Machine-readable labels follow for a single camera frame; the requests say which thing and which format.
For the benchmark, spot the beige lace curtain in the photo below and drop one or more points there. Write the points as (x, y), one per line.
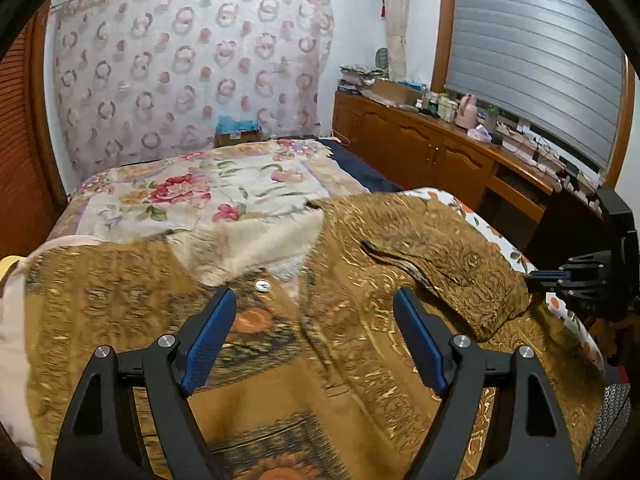
(397, 20)

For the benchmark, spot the white jar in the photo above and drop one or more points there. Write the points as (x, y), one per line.
(448, 111)

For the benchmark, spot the grey window blind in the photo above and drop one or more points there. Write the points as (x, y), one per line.
(525, 45)

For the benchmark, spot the brown patterned shirt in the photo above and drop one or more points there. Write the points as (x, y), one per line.
(350, 310)

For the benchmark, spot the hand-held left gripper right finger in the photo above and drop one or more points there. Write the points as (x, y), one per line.
(417, 345)

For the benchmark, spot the pink tissue pack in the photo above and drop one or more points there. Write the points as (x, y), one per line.
(480, 133)

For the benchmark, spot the stack of folded cloths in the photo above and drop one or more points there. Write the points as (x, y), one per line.
(360, 77)

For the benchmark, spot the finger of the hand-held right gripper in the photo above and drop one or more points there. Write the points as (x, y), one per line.
(547, 276)

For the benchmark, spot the circle print curtain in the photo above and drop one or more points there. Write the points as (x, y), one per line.
(190, 60)

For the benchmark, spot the grey round fan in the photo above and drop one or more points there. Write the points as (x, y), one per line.
(382, 57)

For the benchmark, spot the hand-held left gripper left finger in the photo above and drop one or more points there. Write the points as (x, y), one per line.
(210, 340)

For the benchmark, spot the wooden cabinet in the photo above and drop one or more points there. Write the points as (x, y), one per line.
(425, 145)

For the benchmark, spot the pale pink cloth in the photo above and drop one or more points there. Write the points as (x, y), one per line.
(12, 340)

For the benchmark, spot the pink jug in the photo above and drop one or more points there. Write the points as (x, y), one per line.
(466, 110)

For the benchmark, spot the orange print white sheet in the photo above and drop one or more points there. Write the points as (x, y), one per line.
(505, 242)

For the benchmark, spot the floral bed blanket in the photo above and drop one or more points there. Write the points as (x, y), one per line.
(200, 195)

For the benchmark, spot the open cardboard box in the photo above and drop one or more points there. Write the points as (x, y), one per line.
(395, 92)

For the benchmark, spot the wooden window frame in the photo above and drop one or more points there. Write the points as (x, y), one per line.
(441, 25)

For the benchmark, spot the navy bed sheet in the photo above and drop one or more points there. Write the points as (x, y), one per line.
(360, 170)

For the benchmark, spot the small cardboard box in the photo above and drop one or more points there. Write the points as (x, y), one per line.
(239, 139)

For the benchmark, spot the dark dotted cloth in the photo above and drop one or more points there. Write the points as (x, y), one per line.
(612, 420)

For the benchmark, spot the blue plastic bag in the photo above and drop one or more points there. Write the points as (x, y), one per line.
(237, 124)

